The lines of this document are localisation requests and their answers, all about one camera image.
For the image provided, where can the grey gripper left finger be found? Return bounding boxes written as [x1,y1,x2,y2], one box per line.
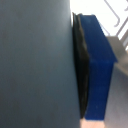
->
[0,0,83,128]

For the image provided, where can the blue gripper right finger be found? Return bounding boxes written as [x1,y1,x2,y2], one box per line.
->
[79,13,118,122]

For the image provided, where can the wire oven rack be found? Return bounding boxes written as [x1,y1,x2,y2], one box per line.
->
[72,0,128,120]

